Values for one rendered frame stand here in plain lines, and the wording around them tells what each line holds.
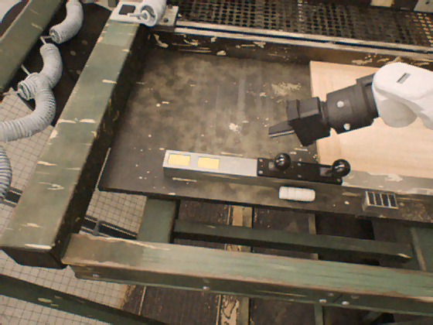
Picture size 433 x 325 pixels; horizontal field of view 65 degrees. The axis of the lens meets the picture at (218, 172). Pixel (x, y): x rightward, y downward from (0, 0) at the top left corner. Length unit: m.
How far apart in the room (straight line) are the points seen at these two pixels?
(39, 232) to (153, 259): 0.21
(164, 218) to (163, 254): 0.15
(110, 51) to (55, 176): 0.42
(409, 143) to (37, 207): 0.91
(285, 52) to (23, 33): 0.97
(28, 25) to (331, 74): 1.13
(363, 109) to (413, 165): 0.34
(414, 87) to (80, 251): 0.67
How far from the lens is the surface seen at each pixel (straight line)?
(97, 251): 0.72
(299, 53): 1.17
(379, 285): 0.76
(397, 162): 0.99
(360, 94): 0.71
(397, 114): 0.74
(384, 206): 0.88
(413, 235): 0.96
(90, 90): 0.92
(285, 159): 0.70
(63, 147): 0.82
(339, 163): 0.73
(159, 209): 0.84
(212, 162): 0.82
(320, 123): 0.73
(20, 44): 1.52
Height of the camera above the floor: 1.94
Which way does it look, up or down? 27 degrees down
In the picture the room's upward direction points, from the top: 63 degrees counter-clockwise
